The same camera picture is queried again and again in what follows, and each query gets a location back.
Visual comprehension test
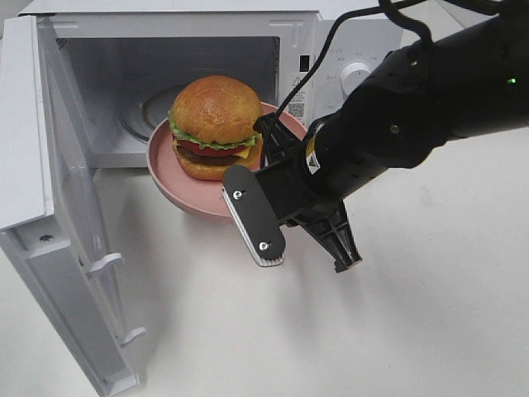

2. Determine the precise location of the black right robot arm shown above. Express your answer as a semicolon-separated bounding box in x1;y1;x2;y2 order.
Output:
243;1;528;271

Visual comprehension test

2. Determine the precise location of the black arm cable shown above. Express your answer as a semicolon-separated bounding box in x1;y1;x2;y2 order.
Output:
252;0;529;125

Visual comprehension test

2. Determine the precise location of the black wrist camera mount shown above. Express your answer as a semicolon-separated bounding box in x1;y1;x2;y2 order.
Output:
222;165;286;268

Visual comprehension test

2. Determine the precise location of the white microwave door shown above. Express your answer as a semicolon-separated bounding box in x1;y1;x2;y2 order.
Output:
1;15;145;396

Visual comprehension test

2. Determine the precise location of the white upper power knob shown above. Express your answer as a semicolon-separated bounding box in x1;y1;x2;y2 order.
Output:
340;60;373;98

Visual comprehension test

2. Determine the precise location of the glass microwave turntable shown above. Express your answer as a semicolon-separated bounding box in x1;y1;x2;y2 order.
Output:
117;82;186;141

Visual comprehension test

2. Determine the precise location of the pink round plate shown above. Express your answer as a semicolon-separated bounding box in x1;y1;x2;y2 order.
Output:
146;102;309;218

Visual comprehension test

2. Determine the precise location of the burger with lettuce and cheese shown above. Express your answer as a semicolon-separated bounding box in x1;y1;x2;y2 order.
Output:
167;75;263;181

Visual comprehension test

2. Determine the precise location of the white microwave oven body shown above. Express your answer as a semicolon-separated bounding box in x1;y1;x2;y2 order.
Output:
18;0;404;170

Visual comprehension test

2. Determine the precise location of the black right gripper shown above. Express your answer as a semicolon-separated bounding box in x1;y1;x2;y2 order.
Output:
254;113;397;273

